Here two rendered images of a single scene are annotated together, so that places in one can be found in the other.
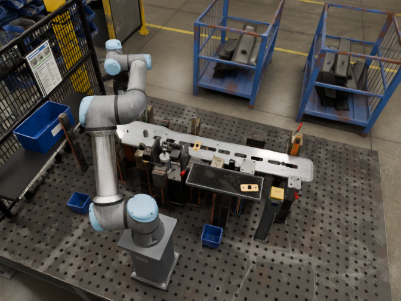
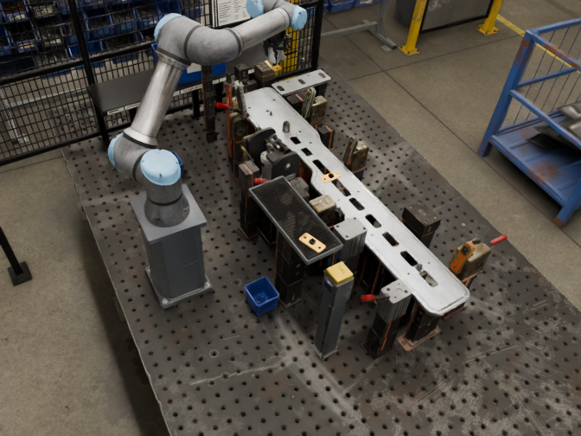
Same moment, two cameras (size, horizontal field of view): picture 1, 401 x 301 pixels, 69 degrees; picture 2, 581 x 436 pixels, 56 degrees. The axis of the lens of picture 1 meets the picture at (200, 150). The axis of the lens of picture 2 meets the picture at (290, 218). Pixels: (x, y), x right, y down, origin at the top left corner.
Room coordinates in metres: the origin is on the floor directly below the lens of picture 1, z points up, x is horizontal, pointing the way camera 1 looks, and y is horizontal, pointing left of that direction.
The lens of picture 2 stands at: (-0.06, -0.93, 2.49)
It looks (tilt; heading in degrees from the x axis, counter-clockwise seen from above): 47 degrees down; 41
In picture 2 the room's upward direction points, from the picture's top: 5 degrees clockwise
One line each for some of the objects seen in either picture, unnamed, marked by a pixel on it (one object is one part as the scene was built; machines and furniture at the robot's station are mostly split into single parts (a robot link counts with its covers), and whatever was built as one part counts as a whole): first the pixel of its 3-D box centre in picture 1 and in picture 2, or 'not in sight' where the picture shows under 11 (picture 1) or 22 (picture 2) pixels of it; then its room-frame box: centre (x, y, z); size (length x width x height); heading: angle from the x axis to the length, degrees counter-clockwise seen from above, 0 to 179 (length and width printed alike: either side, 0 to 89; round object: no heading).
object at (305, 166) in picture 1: (200, 146); (335, 180); (1.26, 0.00, 1.00); 1.38 x 0.22 x 0.02; 77
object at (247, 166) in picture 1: (243, 187); (342, 264); (1.02, -0.26, 0.90); 0.13 x 0.10 x 0.41; 167
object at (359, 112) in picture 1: (344, 67); not in sight; (3.12, -1.67, 0.47); 1.20 x 0.80 x 0.95; 164
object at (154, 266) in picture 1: (152, 250); (173, 247); (0.62, 0.22, 0.90); 0.21 x 0.21 x 0.40; 73
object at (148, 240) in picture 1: (147, 226); (166, 201); (0.62, 0.22, 1.15); 0.15 x 0.15 x 0.10
